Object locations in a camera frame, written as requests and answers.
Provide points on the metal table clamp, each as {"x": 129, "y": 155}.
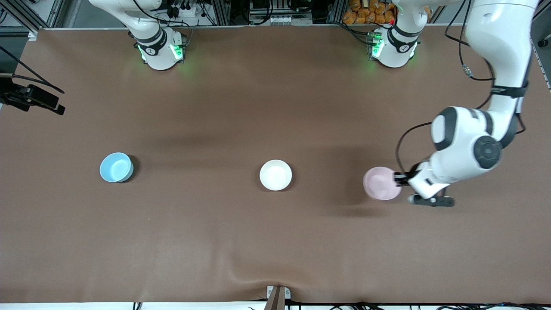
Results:
{"x": 278, "y": 297}

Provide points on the white bowl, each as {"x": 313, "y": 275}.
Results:
{"x": 275, "y": 174}

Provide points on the orange snack packs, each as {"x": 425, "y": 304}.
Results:
{"x": 370, "y": 12}

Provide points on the brown table cloth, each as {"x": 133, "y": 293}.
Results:
{"x": 258, "y": 107}

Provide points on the pink bowl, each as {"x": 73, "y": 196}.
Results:
{"x": 379, "y": 183}

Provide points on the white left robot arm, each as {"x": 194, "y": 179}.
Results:
{"x": 499, "y": 43}

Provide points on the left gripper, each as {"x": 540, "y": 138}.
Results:
{"x": 405, "y": 177}

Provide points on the blue bowl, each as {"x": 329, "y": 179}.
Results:
{"x": 115, "y": 167}

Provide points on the white power strip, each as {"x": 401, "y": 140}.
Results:
{"x": 183, "y": 9}

